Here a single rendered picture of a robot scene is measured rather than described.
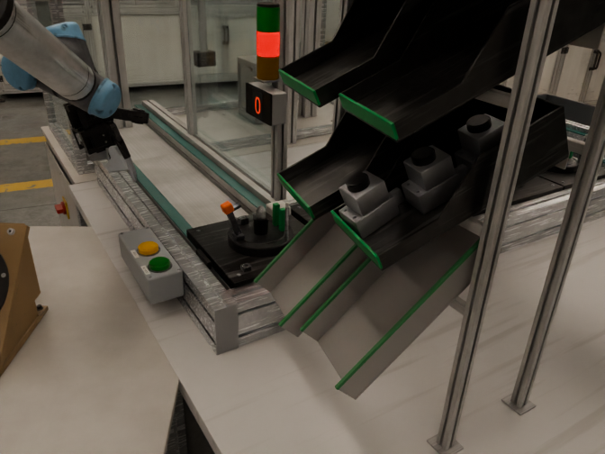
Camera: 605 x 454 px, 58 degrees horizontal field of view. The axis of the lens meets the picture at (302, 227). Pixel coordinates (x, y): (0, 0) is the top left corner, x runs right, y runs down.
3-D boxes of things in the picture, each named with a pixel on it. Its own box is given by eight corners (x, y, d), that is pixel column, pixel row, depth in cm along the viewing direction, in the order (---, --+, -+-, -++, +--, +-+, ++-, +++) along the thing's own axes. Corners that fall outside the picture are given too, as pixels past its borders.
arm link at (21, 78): (44, 69, 100) (85, 54, 108) (-5, 45, 101) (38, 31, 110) (44, 106, 105) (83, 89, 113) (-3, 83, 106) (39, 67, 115)
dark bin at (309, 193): (313, 221, 76) (294, 179, 72) (282, 186, 87) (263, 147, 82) (477, 124, 79) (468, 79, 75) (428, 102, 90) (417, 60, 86)
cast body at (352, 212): (362, 240, 70) (345, 198, 66) (344, 227, 73) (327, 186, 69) (412, 204, 72) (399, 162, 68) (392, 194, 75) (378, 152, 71)
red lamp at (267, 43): (263, 58, 116) (263, 33, 114) (252, 53, 120) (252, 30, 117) (284, 56, 118) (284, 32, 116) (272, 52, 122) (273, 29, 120)
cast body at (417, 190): (423, 215, 69) (410, 171, 65) (405, 201, 73) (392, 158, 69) (477, 183, 70) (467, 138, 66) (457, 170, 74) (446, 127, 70)
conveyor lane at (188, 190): (236, 330, 105) (234, 287, 101) (118, 179, 168) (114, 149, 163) (353, 290, 119) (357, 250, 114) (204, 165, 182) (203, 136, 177)
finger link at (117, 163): (115, 189, 122) (95, 155, 123) (139, 179, 125) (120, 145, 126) (117, 185, 120) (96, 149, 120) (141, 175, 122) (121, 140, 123)
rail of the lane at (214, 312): (216, 355, 99) (214, 306, 94) (97, 183, 165) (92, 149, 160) (244, 346, 101) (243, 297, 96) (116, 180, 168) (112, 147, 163)
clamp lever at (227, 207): (236, 238, 110) (223, 208, 105) (231, 233, 111) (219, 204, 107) (251, 229, 111) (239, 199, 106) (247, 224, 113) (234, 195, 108)
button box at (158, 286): (150, 305, 105) (148, 278, 102) (121, 257, 120) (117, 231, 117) (185, 295, 108) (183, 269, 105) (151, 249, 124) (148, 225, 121)
